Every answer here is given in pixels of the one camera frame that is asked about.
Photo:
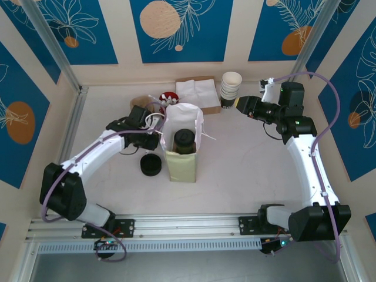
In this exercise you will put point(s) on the brown pulp cup carrier stack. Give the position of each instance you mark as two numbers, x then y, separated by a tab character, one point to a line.
139	102

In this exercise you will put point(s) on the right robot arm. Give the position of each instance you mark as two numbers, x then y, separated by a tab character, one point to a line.
311	170

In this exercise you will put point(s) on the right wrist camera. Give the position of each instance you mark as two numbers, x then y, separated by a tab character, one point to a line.
268	91

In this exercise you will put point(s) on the black controller board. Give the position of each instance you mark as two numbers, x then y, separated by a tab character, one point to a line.
107	244
276	245

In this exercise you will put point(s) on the painted paper gift bag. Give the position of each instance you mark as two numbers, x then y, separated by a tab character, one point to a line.
182	167

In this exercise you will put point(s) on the black plastic lid stack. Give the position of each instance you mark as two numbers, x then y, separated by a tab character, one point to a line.
150	165

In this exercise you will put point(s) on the black plastic cup lid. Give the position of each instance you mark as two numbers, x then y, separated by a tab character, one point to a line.
183	136

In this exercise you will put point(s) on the paper cup stack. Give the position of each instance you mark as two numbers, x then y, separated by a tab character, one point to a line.
227	104

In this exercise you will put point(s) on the dark paper coffee cup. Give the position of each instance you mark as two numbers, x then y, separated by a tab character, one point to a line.
186	149

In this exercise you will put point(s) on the aluminium frame post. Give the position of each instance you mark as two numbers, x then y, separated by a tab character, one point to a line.
50	38
320	38

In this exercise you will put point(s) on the red cup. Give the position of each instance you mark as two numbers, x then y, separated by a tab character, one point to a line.
162	97

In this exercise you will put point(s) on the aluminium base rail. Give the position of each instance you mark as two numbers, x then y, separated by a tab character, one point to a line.
188	226

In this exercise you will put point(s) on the brown cardboard napkin box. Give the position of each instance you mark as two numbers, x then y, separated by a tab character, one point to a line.
216	109

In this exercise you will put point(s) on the aluminium lower frame bar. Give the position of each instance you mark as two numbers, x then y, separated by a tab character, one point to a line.
25	261
349	264

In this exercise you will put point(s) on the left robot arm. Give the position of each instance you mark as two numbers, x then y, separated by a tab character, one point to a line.
94	152

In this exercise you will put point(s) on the white paper napkins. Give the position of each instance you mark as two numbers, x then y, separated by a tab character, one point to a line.
202	91

